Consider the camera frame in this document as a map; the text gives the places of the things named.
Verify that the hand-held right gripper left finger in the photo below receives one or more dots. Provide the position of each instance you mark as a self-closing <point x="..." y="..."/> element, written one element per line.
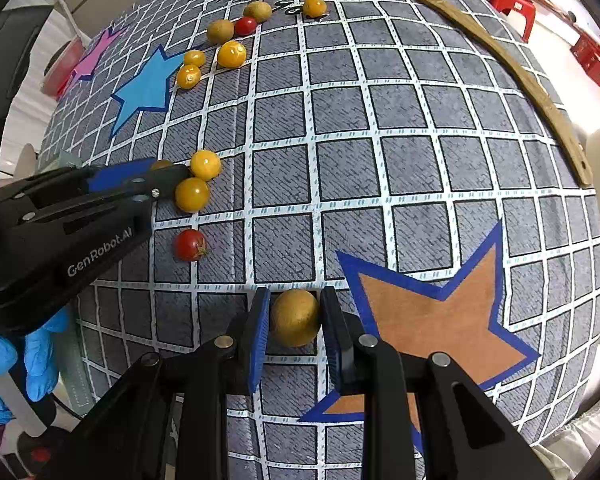
<point x="257" y="342"/>

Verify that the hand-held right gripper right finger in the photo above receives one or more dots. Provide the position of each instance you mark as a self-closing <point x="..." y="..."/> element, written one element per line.
<point x="331" y="342"/>

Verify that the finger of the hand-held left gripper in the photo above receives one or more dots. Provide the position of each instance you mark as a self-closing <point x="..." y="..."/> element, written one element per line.
<point x="120" y="175"/>
<point x="165" y="183"/>

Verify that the small yellow fruit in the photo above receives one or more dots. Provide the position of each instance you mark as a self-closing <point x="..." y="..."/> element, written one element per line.
<point x="161" y="163"/>

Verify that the person's left hand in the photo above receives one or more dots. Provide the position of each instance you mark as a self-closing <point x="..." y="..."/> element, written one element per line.
<point x="41" y="360"/>

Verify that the red cherry tomato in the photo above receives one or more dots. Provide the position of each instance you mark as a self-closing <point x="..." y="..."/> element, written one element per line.
<point x="245" y="25"/>
<point x="189" y="245"/>

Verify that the olive yellow cherry tomato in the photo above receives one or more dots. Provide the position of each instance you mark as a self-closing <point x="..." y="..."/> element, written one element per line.
<point x="257" y="11"/>

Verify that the white sofa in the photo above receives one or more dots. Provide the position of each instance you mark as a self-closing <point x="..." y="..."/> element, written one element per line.
<point x="580" y="440"/>

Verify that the long wooden paddle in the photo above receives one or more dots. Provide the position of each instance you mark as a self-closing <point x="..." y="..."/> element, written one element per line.
<point x="545" y="105"/>

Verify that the red plastic chair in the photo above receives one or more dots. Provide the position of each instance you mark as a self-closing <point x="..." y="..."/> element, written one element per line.
<point x="512" y="7"/>

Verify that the stack of red gift boxes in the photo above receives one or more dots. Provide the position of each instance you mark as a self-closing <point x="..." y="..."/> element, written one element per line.
<point x="597" y="65"/>

